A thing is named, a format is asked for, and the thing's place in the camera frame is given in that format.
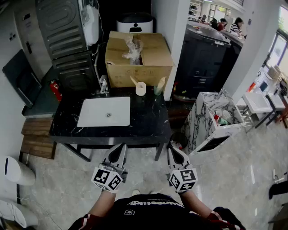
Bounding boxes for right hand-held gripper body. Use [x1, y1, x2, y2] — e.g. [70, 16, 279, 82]
[167, 163, 199, 194]

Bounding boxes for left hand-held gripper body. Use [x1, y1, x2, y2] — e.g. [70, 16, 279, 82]
[91, 161, 129, 194]

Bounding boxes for beige cup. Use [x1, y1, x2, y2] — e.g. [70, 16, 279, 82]
[135, 81, 147, 97]

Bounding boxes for person's right forearm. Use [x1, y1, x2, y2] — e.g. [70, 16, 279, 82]
[179, 190, 213, 220]

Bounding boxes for person's left forearm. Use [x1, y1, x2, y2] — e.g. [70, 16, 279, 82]
[87, 190, 117, 219]

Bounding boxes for black round bin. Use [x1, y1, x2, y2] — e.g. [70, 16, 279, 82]
[170, 131, 189, 150]

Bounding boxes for white marble sink cabinet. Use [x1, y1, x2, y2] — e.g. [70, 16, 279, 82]
[181, 88, 246, 157]

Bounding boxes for white rectangular sink basin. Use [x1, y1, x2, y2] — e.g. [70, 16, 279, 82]
[76, 96, 131, 128]

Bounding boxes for black marble washstand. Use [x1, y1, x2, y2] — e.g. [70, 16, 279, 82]
[49, 86, 172, 162]

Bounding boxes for person's black red-striped shirt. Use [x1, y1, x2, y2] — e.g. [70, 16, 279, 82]
[67, 193, 246, 230]

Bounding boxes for round dark tray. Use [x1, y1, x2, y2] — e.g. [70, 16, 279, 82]
[172, 89, 196, 104]

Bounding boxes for chrome basin faucet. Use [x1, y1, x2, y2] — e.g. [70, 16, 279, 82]
[99, 75, 108, 94]
[215, 87, 230, 101]

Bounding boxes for wooden pallet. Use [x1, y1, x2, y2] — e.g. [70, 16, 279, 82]
[20, 118, 57, 160]

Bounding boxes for chrome towel rack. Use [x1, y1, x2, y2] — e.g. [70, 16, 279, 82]
[236, 104, 259, 133]

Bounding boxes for dark stone platform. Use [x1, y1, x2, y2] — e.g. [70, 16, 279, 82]
[22, 67, 61, 119]

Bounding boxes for red fire extinguisher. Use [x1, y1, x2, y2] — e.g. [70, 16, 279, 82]
[49, 80, 63, 102]

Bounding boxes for white fixture with black slot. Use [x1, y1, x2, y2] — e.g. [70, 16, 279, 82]
[0, 155, 36, 187]

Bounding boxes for black ribbed metal appliance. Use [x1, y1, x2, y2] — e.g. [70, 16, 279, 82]
[51, 51, 101, 96]

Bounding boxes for white display basin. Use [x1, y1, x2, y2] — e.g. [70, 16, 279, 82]
[243, 91, 274, 113]
[266, 92, 286, 111]

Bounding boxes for black cloth item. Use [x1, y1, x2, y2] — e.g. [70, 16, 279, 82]
[269, 181, 288, 200]

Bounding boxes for white ceramic toilet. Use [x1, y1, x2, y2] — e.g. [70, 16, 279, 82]
[0, 199, 39, 229]

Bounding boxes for black top-load washing machine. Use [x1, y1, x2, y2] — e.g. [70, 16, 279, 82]
[174, 23, 232, 99]

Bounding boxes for brown cardboard box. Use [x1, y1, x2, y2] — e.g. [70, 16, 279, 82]
[105, 31, 176, 88]

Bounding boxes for clear plastic bag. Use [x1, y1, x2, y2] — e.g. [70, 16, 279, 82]
[122, 33, 144, 65]

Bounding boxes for beige woven baskets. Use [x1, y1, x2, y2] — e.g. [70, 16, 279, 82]
[267, 65, 282, 80]

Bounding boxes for white plastic device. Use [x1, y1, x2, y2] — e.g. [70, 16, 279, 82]
[82, 4, 99, 47]

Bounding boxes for white appliance with black lid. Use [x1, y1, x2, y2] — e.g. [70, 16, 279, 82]
[116, 12, 154, 34]

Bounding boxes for grey ribbed metal appliance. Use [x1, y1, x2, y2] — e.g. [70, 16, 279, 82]
[35, 0, 90, 60]

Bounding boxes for grey door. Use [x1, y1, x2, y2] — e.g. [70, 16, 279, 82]
[13, 0, 53, 81]

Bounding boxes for grey drain hose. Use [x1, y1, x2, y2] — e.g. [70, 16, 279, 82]
[94, 44, 101, 80]

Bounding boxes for black panel with handle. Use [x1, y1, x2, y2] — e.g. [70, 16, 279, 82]
[2, 49, 43, 108]

